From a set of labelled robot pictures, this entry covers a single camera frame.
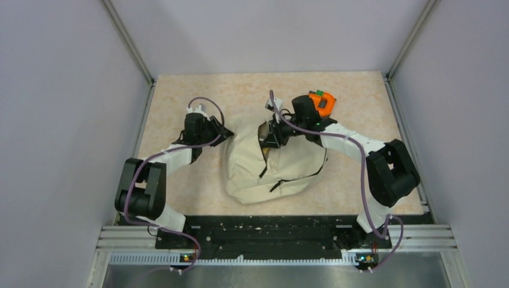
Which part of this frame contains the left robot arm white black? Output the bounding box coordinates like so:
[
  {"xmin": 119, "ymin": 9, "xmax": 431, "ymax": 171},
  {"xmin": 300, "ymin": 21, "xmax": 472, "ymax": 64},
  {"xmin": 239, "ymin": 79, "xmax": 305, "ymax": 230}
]
[{"xmin": 114, "ymin": 112, "xmax": 233, "ymax": 248}]

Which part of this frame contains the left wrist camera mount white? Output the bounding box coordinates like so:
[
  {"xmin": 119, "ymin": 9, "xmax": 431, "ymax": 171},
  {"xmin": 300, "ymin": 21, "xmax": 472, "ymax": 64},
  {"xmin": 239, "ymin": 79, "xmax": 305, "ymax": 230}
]
[{"xmin": 187, "ymin": 103, "xmax": 209, "ymax": 119}]

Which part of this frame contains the beige canvas student bag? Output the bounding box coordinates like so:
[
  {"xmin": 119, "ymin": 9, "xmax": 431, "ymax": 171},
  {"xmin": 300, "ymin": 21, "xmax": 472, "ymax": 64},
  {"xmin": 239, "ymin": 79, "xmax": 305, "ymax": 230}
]
[{"xmin": 222, "ymin": 114, "xmax": 328, "ymax": 205}]

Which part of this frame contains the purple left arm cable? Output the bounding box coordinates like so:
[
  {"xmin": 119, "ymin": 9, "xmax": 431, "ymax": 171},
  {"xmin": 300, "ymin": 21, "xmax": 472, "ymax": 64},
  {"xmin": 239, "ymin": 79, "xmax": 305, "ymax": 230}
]
[{"xmin": 123, "ymin": 96, "xmax": 226, "ymax": 275}]

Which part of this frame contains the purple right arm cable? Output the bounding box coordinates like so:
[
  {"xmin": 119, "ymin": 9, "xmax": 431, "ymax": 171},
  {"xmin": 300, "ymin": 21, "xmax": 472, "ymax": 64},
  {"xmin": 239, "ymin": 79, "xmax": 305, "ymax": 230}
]
[{"xmin": 269, "ymin": 89, "xmax": 405, "ymax": 273}]

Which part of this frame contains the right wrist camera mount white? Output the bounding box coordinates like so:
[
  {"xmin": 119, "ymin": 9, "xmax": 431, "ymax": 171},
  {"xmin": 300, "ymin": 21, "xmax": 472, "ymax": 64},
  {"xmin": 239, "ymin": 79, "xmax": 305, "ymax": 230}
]
[{"xmin": 265, "ymin": 97, "xmax": 283, "ymax": 116}]

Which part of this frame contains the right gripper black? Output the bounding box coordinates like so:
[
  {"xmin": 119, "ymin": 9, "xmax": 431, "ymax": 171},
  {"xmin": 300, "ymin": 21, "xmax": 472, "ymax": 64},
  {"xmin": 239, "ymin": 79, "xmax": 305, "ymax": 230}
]
[{"xmin": 261, "ymin": 114, "xmax": 306, "ymax": 150}]

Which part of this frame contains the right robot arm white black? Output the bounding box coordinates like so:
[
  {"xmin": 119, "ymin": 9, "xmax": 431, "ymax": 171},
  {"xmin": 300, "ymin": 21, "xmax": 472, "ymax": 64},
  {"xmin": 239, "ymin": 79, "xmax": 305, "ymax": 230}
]
[{"xmin": 263, "ymin": 90, "xmax": 421, "ymax": 247}]

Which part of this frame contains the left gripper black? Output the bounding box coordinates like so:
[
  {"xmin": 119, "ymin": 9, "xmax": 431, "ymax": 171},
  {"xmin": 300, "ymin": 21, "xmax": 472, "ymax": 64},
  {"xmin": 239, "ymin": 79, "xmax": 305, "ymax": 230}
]
[{"xmin": 198, "ymin": 115, "xmax": 235, "ymax": 147}]

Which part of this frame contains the orange tape dispenser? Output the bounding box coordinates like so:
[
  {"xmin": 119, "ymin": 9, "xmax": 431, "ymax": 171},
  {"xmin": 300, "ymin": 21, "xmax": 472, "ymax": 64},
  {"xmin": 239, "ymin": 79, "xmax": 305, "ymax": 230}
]
[{"xmin": 308, "ymin": 90, "xmax": 337, "ymax": 118}]

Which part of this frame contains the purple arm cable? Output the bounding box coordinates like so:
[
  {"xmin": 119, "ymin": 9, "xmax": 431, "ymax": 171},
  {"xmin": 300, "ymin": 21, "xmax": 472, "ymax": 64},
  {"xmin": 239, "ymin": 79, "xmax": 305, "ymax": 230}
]
[
  {"xmin": 123, "ymin": 96, "xmax": 226, "ymax": 275},
  {"xmin": 269, "ymin": 89, "xmax": 405, "ymax": 273}
]

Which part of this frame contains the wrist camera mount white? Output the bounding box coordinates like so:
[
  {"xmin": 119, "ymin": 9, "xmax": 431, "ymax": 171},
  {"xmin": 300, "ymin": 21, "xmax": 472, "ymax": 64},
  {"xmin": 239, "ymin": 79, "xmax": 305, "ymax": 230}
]
[
  {"xmin": 187, "ymin": 103, "xmax": 209, "ymax": 119},
  {"xmin": 265, "ymin": 97, "xmax": 283, "ymax": 116}
]

